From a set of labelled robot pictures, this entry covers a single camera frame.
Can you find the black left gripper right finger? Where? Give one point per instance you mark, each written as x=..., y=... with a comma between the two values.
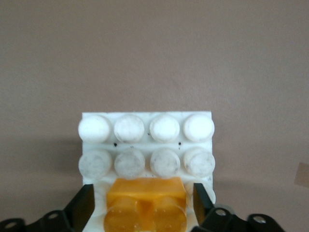
x=217, y=220

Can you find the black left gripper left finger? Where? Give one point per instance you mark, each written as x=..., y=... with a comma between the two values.
x=72, y=217

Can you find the yellow two-stud block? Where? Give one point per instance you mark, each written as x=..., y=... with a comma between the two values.
x=144, y=203

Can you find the white studded base plate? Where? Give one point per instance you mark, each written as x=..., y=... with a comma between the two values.
x=144, y=145

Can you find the small brown tape patch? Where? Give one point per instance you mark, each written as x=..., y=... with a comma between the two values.
x=303, y=174

